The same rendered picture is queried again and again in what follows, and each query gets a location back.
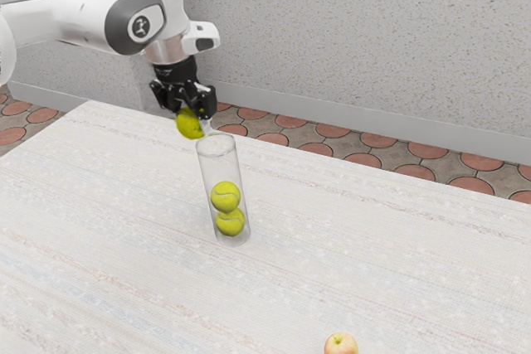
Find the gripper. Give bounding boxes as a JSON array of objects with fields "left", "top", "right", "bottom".
[{"left": 149, "top": 56, "right": 218, "bottom": 136}]

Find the yellow-green tennis ball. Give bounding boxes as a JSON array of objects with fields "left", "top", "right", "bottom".
[
  {"left": 175, "top": 106, "right": 206, "bottom": 140},
  {"left": 210, "top": 180, "right": 242, "bottom": 213},
  {"left": 214, "top": 206, "right": 246, "bottom": 236}
]

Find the clear plastic ball tube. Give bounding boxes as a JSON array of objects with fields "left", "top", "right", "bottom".
[{"left": 195, "top": 133, "right": 253, "bottom": 248}]

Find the red-yellow apple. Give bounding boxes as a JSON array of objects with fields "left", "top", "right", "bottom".
[{"left": 324, "top": 331, "right": 360, "bottom": 354}]

